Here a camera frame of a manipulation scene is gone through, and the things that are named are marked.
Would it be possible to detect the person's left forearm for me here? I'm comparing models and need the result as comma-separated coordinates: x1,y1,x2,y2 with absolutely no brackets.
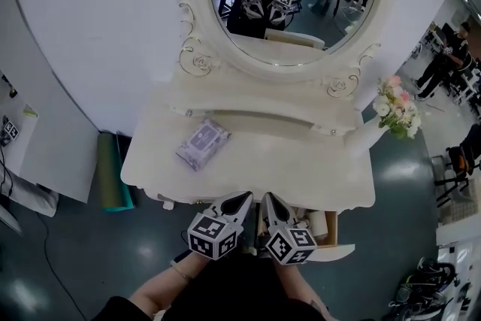
129,253,215,316

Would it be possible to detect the teal rolled mat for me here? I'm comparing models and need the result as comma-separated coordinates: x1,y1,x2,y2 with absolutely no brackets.
103,133,138,213

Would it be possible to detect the idle hand-held gripper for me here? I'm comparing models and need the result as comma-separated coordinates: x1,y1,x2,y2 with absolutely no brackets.
0,115,20,146

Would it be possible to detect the purple wet wipes pack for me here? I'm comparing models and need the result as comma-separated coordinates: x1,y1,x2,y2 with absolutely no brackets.
175,117,232,173

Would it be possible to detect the black floor cable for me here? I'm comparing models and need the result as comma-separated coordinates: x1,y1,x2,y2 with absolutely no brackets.
37,213,87,321

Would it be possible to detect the person's black clothing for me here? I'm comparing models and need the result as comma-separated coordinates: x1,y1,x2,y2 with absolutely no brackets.
92,255,331,321

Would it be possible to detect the row of black office chairs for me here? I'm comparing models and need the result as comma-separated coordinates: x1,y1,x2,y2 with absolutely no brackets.
439,59,481,106

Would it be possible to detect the white padded bundle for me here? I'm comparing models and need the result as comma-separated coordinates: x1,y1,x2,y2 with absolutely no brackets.
0,168,60,218

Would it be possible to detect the thin wrist bracelet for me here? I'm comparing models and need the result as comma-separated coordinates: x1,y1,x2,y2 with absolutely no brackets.
168,261,192,281

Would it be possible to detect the cream hair dryer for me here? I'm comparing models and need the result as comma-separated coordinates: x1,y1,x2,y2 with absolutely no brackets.
296,207,331,238

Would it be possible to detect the black orange desk chair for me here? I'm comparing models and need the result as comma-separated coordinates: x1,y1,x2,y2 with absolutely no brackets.
430,144,481,207

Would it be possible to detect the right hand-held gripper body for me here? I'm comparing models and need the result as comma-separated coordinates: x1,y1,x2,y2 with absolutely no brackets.
262,220,318,266

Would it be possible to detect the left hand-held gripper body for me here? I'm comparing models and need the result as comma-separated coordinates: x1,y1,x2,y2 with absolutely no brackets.
186,204,246,261

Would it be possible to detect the pile of black headgear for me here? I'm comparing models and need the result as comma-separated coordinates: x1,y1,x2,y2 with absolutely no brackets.
389,257,473,321

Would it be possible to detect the white dressing table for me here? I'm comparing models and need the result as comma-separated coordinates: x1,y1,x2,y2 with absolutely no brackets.
119,0,396,215

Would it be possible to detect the oval white-framed mirror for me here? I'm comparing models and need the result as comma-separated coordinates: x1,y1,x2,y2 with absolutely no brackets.
209,0,388,67

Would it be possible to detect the person's right forearm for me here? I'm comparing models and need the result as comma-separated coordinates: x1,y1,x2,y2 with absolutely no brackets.
272,261,328,316

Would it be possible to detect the wooden drawer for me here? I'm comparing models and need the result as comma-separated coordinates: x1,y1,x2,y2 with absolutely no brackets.
255,204,356,264

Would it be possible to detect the black shelf cable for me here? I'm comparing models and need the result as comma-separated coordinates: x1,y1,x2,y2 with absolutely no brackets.
0,141,14,200

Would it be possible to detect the white vase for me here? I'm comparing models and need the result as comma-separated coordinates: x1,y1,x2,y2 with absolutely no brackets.
351,120,392,159

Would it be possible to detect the pink white flower bouquet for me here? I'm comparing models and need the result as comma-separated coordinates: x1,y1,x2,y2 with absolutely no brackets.
372,74,422,140

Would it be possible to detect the small table lamp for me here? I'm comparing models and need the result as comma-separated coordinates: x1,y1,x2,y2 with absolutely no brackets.
0,74,19,98

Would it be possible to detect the white shelf unit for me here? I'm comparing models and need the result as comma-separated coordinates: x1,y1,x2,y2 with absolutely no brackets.
0,59,101,204

